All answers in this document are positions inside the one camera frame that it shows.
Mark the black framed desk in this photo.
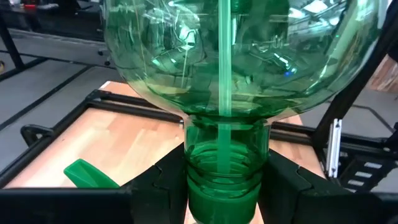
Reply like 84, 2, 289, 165
0, 0, 108, 82

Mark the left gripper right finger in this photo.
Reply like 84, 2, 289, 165
257, 149, 356, 224

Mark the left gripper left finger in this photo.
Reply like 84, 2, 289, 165
121, 144, 189, 224

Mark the black chair caster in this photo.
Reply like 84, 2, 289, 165
97, 48, 113, 67

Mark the silver strut bracket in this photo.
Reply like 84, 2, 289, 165
325, 118, 343, 179

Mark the black frame clamp handle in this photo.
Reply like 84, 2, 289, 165
20, 123, 55, 147

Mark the green plastic spray bottle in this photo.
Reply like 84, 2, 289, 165
63, 0, 382, 224

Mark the brown wooden furniture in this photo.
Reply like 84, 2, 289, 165
366, 54, 398, 94

